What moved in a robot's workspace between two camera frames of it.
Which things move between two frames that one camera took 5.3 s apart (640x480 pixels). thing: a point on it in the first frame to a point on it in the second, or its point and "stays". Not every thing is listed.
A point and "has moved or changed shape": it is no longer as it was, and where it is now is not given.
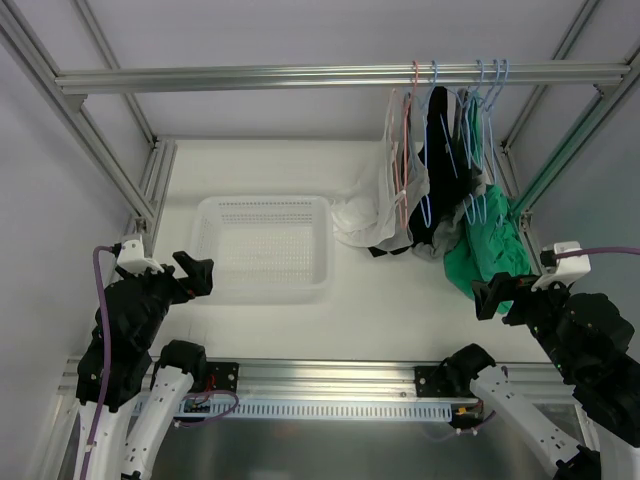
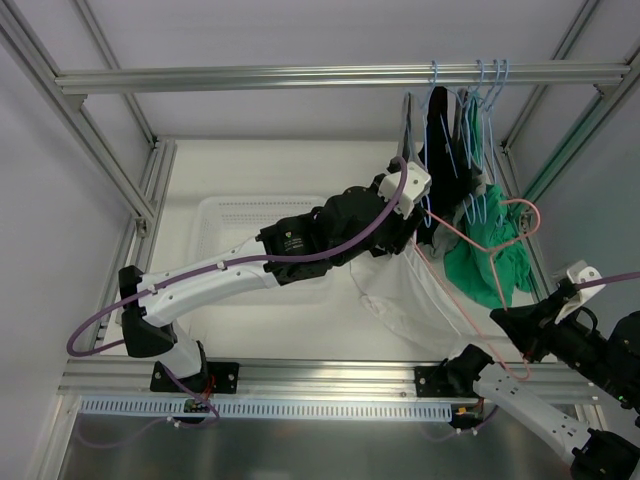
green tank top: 490,241 stays
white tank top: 370,211 has moved or changed shape
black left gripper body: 180,280 to 400,230
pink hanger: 402,214 to 465,320
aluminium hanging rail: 348,77 stays
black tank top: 443,176 stays
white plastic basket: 267,250 stays
